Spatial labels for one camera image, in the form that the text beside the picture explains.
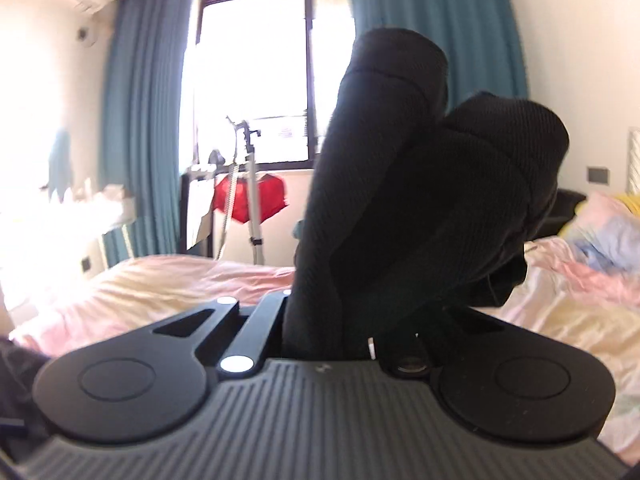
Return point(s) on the black wall outlet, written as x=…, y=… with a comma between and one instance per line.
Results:
x=87, y=265

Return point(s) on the black pants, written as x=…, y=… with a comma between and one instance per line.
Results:
x=400, y=185

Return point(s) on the pastel pillow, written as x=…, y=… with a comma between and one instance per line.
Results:
x=605, y=235

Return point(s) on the black framed window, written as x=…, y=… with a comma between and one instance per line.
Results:
x=260, y=75

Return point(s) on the teal framed mirror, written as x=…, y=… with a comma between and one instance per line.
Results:
x=61, y=160

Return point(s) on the white dressing table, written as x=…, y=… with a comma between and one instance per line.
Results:
x=100, y=215

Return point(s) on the long teal curtain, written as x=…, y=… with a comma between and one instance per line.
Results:
x=465, y=15
x=145, y=125

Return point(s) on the grey wall switch plate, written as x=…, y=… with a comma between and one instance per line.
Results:
x=598, y=175

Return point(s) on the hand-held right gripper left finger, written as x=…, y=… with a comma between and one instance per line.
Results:
x=255, y=330

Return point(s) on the red cloth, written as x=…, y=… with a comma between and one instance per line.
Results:
x=250, y=197

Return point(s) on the black sofa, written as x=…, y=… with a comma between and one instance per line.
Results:
x=567, y=205

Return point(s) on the dark cloth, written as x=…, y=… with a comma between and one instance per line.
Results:
x=20, y=385

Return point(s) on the bed with pastel sheet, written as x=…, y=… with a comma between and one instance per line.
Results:
x=150, y=280

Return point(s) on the garment steamer stand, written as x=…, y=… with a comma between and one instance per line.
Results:
x=252, y=200

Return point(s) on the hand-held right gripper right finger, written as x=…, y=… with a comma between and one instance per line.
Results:
x=406, y=362

